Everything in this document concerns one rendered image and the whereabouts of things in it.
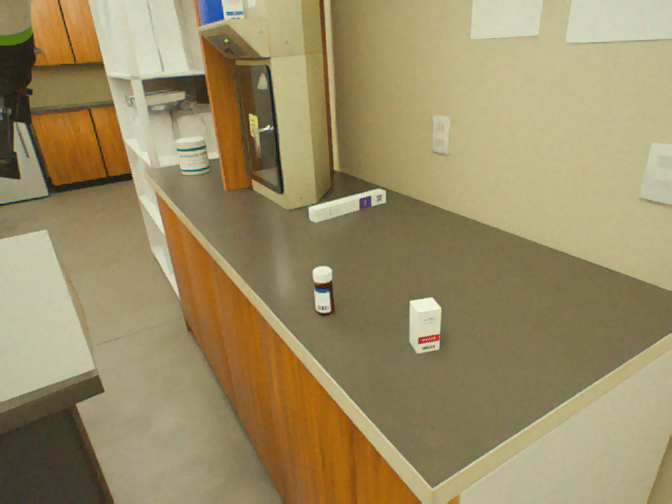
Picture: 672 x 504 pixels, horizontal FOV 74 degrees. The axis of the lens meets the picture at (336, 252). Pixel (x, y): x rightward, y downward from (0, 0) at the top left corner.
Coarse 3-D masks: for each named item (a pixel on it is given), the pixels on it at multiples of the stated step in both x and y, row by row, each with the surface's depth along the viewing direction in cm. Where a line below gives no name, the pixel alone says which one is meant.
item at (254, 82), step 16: (240, 80) 151; (256, 80) 139; (240, 96) 155; (256, 96) 143; (272, 96) 133; (256, 112) 146; (272, 112) 135; (272, 128) 138; (272, 144) 141; (256, 160) 158; (272, 160) 145; (256, 176) 163; (272, 176) 149
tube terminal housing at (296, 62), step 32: (256, 0) 127; (288, 0) 126; (288, 32) 129; (320, 32) 147; (256, 64) 139; (288, 64) 132; (320, 64) 149; (288, 96) 135; (320, 96) 151; (288, 128) 139; (320, 128) 153; (288, 160) 142; (320, 160) 155; (288, 192) 146; (320, 192) 157
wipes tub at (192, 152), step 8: (176, 144) 196; (184, 144) 194; (192, 144) 194; (200, 144) 197; (184, 152) 195; (192, 152) 196; (200, 152) 198; (184, 160) 197; (192, 160) 197; (200, 160) 199; (208, 160) 204; (184, 168) 199; (192, 168) 198; (200, 168) 200; (208, 168) 204
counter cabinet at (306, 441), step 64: (192, 256) 174; (192, 320) 224; (256, 320) 114; (256, 384) 134; (320, 384) 85; (640, 384) 77; (256, 448) 162; (320, 448) 95; (576, 448) 71; (640, 448) 89
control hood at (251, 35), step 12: (216, 24) 128; (228, 24) 120; (240, 24) 121; (252, 24) 123; (264, 24) 125; (204, 36) 145; (228, 36) 130; (240, 36) 123; (252, 36) 124; (264, 36) 126; (216, 48) 150; (252, 48) 126; (264, 48) 127
